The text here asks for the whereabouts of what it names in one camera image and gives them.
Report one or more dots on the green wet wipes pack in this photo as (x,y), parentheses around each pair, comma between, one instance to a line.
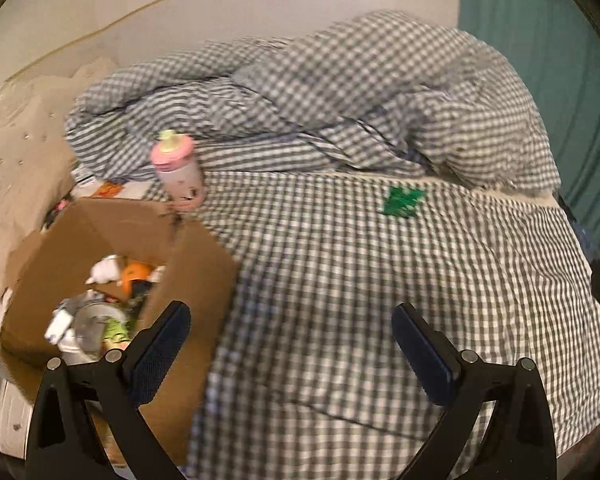
(115,332)

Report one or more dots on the teal curtain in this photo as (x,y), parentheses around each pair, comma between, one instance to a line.
(554,49)

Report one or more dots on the green toy piece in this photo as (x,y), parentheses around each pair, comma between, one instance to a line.
(402,202)

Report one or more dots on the white tissue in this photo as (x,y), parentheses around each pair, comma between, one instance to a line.
(107,270)

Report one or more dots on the white tape roll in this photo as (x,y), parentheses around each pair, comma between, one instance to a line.
(83,342)

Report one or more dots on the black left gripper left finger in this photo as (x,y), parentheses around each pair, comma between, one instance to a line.
(63,442)

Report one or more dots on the pink baby bottle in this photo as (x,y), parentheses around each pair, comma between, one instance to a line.
(175,162)

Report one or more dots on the small orange fruit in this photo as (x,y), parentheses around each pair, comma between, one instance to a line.
(134,271)

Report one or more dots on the white bedside drawer cabinet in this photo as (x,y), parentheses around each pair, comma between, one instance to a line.
(15,416)

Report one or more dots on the gingham checked duvet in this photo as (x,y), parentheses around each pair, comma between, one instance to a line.
(381,93)

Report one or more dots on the gingham checked bed sheet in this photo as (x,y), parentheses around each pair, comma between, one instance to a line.
(304,379)

